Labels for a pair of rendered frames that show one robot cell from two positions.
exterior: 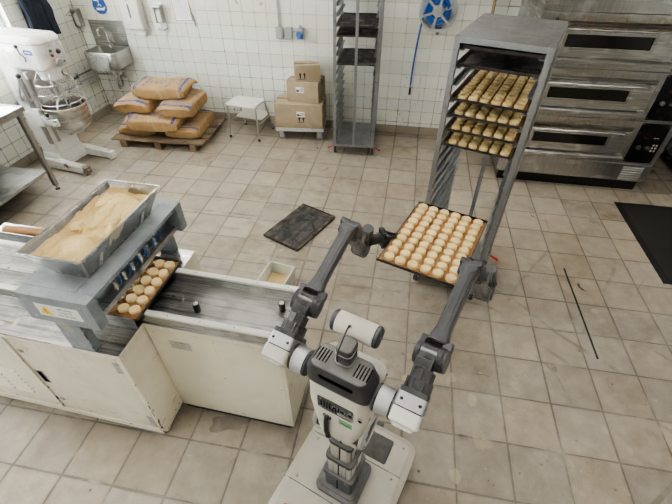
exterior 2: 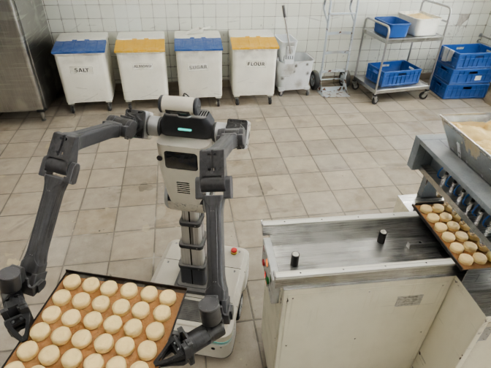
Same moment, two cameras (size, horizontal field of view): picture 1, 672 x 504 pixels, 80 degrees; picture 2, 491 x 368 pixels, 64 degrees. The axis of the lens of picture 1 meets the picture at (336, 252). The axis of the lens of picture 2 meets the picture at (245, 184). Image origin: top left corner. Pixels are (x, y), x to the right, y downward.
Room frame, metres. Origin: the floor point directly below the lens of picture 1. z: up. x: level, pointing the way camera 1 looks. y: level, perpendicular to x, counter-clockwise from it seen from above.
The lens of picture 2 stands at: (2.23, -0.31, 2.00)
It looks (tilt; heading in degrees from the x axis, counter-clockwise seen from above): 35 degrees down; 160
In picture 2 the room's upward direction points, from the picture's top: 2 degrees clockwise
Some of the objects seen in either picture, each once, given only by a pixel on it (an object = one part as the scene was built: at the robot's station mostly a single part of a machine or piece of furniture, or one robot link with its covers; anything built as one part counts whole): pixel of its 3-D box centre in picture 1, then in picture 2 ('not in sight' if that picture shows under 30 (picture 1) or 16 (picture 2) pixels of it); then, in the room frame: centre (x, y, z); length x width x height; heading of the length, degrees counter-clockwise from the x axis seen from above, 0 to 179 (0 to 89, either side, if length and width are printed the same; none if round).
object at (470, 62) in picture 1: (508, 55); not in sight; (2.43, -0.98, 1.68); 0.60 x 0.40 x 0.02; 151
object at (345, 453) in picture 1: (344, 454); (193, 245); (0.72, -0.04, 0.53); 0.11 x 0.11 x 0.40; 61
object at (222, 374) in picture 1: (238, 354); (341, 309); (1.28, 0.54, 0.45); 0.70 x 0.34 x 0.90; 78
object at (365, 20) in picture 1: (359, 19); not in sight; (4.73, -0.25, 1.41); 0.60 x 0.40 x 0.01; 173
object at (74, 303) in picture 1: (120, 267); (484, 212); (1.39, 1.04, 1.01); 0.72 x 0.33 x 0.34; 168
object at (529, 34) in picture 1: (476, 172); not in sight; (2.42, -0.97, 0.93); 0.64 x 0.51 x 1.78; 151
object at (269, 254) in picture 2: not in sight; (270, 269); (1.21, 0.19, 0.77); 0.24 x 0.04 x 0.14; 168
